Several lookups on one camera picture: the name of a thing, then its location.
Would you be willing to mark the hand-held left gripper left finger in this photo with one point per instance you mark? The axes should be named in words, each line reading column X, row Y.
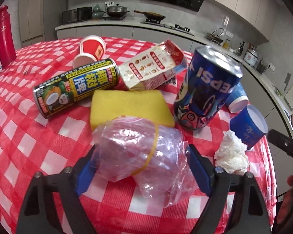
column 84, row 178

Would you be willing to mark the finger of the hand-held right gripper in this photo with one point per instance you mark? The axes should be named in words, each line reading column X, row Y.
column 283, row 143

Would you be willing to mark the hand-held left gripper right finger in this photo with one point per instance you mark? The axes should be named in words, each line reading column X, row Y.
column 197, row 168

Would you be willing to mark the blue soda can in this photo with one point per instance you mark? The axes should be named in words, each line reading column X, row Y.
column 205, row 95

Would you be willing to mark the black coconut juice can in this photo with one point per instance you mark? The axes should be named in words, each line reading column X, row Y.
column 75, row 87

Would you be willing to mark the red paper cup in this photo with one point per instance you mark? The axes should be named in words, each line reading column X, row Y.
column 91, row 47
column 83, row 61

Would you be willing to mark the person's right hand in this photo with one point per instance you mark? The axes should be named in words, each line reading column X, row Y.
column 290, row 180

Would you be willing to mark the crumpled white tissue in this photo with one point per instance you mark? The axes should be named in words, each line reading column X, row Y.
column 230, row 156

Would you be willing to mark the blue paper cup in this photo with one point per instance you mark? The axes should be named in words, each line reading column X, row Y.
column 238, row 100
column 244, row 129

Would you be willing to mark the red checkered tablecloth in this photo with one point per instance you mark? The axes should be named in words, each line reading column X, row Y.
column 39, row 146

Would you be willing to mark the hanging cleaver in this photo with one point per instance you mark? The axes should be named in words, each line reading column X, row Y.
column 288, row 81

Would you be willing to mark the black utensil holder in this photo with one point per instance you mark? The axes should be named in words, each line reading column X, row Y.
column 261, row 66

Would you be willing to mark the yellow sponge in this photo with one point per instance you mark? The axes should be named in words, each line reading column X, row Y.
column 127, row 104

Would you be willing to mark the white rice cooker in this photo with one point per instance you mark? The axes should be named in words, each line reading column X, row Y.
column 251, row 58

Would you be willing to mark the dark glass bottle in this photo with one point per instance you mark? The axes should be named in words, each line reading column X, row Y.
column 240, row 49

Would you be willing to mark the yellow oil bottle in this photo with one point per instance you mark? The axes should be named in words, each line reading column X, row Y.
column 226, row 44

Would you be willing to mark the chrome kitchen faucet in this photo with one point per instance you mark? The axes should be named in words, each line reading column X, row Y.
column 218, row 31

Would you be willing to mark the gas stove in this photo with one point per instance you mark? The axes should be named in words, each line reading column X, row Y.
column 168, row 26

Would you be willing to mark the black frying pan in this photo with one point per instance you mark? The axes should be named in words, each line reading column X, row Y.
column 155, row 16

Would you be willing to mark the red thermos bottle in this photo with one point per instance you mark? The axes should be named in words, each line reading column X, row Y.
column 3, row 36

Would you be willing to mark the black microwave oven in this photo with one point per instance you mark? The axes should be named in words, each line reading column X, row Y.
column 75, row 14

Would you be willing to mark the teal ceramic jar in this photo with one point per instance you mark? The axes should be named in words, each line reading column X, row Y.
column 96, row 12

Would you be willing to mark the grey wok with lid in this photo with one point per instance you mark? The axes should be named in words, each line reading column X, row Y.
column 117, row 11

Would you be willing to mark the tall beige cabinet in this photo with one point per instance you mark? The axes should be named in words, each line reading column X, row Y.
column 31, row 12

